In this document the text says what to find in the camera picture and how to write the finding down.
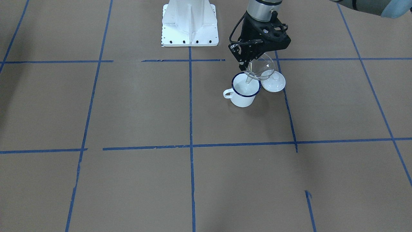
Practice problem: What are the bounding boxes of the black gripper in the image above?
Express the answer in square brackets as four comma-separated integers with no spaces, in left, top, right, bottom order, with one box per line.
[229,13,278,72]

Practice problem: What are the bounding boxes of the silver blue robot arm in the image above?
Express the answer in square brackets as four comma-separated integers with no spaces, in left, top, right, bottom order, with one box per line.
[229,0,411,71]

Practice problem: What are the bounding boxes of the white enamel cup blue rim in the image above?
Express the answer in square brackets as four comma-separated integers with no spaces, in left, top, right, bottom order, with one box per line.
[223,72,261,108]

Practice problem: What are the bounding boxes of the white cup lid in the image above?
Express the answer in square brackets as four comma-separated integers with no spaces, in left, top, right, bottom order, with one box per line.
[261,71,286,92]

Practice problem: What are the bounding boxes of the brown paper table cover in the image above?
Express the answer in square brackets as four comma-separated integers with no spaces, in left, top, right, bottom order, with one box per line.
[1,0,412,232]

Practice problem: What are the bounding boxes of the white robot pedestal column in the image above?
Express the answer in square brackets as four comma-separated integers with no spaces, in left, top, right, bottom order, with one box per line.
[161,0,219,47]

